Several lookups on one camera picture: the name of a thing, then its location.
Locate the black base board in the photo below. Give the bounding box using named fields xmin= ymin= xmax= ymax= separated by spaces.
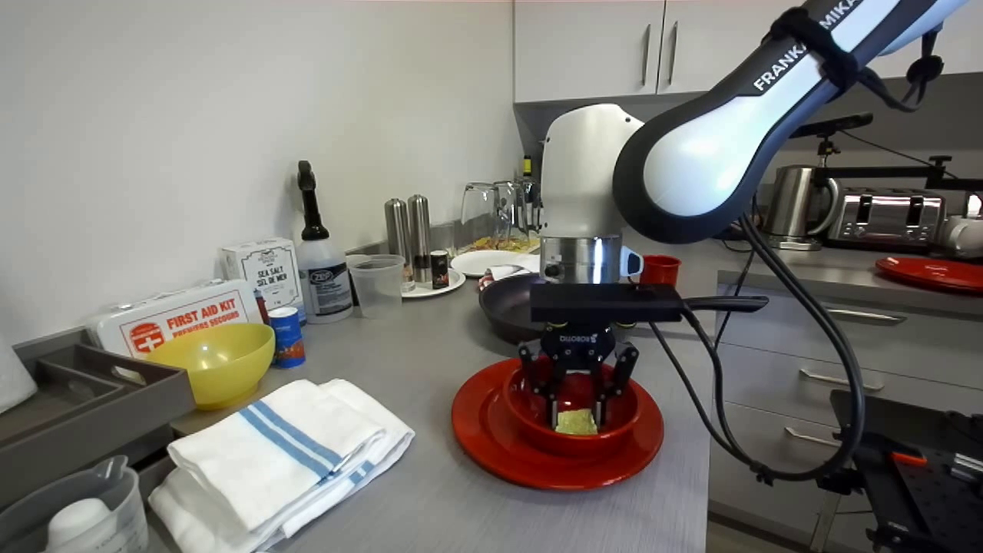
xmin=814 ymin=386 xmax=983 ymax=553

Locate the white first aid kit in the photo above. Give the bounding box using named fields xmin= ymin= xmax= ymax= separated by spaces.
xmin=87 ymin=278 xmax=265 ymax=364

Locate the white spray bottle black nozzle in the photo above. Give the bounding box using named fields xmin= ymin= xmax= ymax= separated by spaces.
xmin=293 ymin=158 xmax=361 ymax=322

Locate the orange black clamp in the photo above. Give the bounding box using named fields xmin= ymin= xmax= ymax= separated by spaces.
xmin=889 ymin=448 xmax=930 ymax=476

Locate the small dark spice jar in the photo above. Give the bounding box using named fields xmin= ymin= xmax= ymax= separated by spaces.
xmin=427 ymin=249 xmax=455 ymax=292

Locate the upturned clear wine glass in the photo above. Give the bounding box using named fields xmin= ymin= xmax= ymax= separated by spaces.
xmin=458 ymin=177 xmax=504 ymax=256
xmin=495 ymin=177 xmax=533 ymax=238

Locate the grey tray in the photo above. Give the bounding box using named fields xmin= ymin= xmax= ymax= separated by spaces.
xmin=0 ymin=329 xmax=196 ymax=503

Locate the white towel blue stripe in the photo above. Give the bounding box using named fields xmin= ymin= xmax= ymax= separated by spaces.
xmin=146 ymin=378 xmax=419 ymax=553

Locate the grey counter cabinet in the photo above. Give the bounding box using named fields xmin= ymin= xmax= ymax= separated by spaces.
xmin=705 ymin=296 xmax=983 ymax=528

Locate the blue can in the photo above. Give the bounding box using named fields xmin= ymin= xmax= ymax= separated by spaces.
xmin=265 ymin=305 xmax=310 ymax=372

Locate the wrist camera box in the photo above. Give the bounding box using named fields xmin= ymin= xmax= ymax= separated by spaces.
xmin=532 ymin=284 xmax=684 ymax=327

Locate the clear plastic jug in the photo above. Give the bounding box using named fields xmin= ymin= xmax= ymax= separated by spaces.
xmin=0 ymin=454 xmax=154 ymax=553

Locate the yellow sponge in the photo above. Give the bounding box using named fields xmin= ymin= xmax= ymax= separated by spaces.
xmin=552 ymin=407 xmax=602 ymax=438

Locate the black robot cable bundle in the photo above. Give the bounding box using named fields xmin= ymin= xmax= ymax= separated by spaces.
xmin=649 ymin=211 xmax=868 ymax=489

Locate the large white plate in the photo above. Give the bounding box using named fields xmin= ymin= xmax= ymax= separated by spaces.
xmin=447 ymin=245 xmax=547 ymax=284

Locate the black camera on stand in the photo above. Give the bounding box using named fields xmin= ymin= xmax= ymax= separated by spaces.
xmin=792 ymin=111 xmax=879 ymax=161

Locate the steel kettle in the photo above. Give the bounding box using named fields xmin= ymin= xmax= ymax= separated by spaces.
xmin=764 ymin=162 xmax=844 ymax=249

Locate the steel shaker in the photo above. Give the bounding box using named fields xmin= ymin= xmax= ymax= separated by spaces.
xmin=405 ymin=194 xmax=433 ymax=286
xmin=383 ymin=198 xmax=410 ymax=257

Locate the red cup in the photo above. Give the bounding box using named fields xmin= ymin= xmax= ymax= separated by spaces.
xmin=642 ymin=256 xmax=684 ymax=290

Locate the steel toaster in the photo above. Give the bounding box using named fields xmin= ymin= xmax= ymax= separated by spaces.
xmin=825 ymin=184 xmax=951 ymax=253

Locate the red bowl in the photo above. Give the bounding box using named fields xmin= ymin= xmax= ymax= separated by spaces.
xmin=500 ymin=355 xmax=646 ymax=462

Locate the black boom rod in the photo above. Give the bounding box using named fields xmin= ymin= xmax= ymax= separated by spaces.
xmin=825 ymin=151 xmax=983 ymax=194

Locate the white wall cabinet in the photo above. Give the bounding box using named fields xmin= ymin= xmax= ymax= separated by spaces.
xmin=512 ymin=0 xmax=983 ymax=105

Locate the black frying pan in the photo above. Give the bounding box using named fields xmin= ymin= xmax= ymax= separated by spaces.
xmin=472 ymin=269 xmax=771 ymax=348

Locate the red plate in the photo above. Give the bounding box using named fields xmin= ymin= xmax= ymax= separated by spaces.
xmin=447 ymin=354 xmax=666 ymax=496
xmin=872 ymin=253 xmax=983 ymax=297

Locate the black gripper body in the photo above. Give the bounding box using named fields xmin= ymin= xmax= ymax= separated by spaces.
xmin=512 ymin=319 xmax=646 ymax=401

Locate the yellow bowl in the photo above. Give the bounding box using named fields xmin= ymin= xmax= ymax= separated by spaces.
xmin=140 ymin=319 xmax=278 ymax=414

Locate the small white plate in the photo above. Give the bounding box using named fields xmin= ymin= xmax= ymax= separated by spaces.
xmin=397 ymin=267 xmax=470 ymax=305

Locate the small white carton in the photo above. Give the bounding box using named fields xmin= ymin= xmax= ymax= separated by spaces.
xmin=217 ymin=238 xmax=306 ymax=318

